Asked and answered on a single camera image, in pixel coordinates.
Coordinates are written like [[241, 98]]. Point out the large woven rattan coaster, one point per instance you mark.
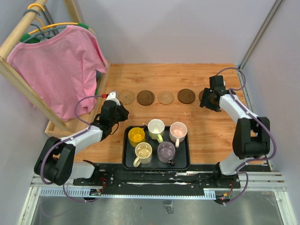
[[126, 97]]

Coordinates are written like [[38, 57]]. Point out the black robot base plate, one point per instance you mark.
[[116, 176]]

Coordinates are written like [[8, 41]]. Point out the pink mug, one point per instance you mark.
[[177, 133]]

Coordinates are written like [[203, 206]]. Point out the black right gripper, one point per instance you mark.
[[204, 102]]

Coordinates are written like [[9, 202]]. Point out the aluminium frame post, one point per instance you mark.
[[262, 30]]

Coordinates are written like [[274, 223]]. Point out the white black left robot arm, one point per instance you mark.
[[55, 163]]

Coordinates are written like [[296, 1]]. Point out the small woven rattan coaster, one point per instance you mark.
[[165, 97]]

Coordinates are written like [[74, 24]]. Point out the purple mug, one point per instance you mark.
[[166, 152]]

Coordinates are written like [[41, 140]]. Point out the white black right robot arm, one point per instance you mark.
[[251, 138]]

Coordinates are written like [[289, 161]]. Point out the black plastic tray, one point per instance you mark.
[[181, 158]]

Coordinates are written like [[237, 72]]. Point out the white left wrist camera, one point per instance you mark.
[[112, 96]]

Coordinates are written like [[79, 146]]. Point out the grey slotted cable duct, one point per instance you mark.
[[109, 193]]

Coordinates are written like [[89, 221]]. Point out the cream mug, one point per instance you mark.
[[143, 152]]

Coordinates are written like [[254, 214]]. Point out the yellow translucent cup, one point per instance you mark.
[[136, 135]]

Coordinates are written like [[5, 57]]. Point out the yellow clothes hanger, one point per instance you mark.
[[73, 13]]

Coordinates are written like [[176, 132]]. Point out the pink t-shirt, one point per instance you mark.
[[62, 70]]

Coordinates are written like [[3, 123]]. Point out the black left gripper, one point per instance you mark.
[[124, 111]]

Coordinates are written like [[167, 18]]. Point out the dark wooden coaster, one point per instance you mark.
[[201, 95], [145, 97], [186, 96]]

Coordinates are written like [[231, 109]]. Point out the grey clothes hanger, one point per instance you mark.
[[42, 33]]

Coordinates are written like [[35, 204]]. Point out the green clothes hanger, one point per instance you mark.
[[34, 33]]

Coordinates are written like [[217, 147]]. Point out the pale green mug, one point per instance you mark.
[[156, 129]]

